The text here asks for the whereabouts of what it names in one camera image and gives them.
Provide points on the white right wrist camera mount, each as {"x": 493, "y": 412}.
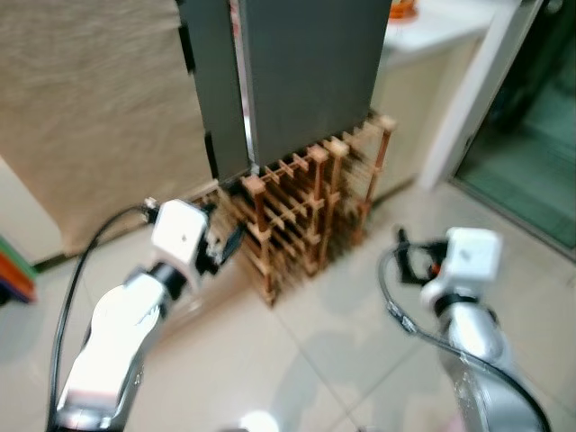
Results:
{"x": 468, "y": 256}

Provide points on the beige side cabinet white top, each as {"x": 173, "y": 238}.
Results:
{"x": 423, "y": 90}

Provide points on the beige tall cabinet panel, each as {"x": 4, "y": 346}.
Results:
{"x": 90, "y": 108}

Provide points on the orange bowl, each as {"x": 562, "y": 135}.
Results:
{"x": 403, "y": 9}

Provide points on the dark grey fridge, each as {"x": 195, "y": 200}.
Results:
{"x": 315, "y": 81}

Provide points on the wooden wine rack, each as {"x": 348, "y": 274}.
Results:
{"x": 297, "y": 207}

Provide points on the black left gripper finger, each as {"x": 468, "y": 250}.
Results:
{"x": 233, "y": 243}

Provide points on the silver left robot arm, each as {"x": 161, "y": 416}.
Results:
{"x": 117, "y": 333}

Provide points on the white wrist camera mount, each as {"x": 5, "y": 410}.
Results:
{"x": 180, "y": 232}
{"x": 468, "y": 256}

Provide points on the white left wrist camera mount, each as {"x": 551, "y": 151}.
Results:
{"x": 180, "y": 232}

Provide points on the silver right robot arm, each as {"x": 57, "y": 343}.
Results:
{"x": 472, "y": 337}

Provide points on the green and orange box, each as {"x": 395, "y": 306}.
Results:
{"x": 16, "y": 270}

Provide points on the green glass door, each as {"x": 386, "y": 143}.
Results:
{"x": 531, "y": 153}

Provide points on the white door frame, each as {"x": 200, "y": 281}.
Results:
{"x": 477, "y": 99}

